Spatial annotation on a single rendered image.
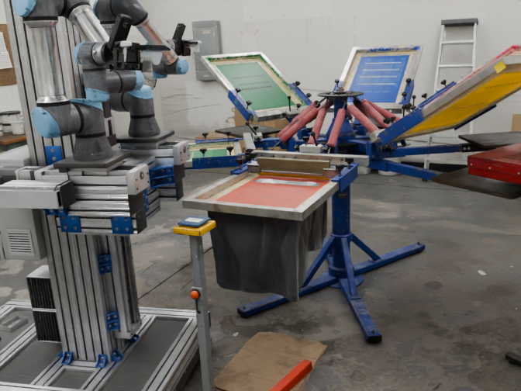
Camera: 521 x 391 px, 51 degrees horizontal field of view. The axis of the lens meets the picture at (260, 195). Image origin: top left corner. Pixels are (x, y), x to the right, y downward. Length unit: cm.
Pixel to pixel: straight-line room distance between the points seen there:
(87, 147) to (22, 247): 69
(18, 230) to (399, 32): 520
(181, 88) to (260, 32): 148
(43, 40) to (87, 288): 114
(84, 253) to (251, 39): 532
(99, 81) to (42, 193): 53
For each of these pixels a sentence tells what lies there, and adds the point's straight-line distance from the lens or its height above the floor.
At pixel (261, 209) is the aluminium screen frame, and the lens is 229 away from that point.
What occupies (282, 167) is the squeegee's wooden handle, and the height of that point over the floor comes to 102.
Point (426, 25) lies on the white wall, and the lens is 677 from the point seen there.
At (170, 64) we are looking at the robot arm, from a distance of 279.
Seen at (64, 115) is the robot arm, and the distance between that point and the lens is 210.
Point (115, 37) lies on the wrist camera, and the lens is 178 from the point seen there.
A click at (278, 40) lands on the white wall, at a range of 729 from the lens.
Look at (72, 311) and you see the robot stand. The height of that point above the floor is 49.
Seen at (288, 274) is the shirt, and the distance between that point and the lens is 246.
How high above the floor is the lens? 168
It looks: 16 degrees down
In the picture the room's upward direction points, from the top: 3 degrees counter-clockwise
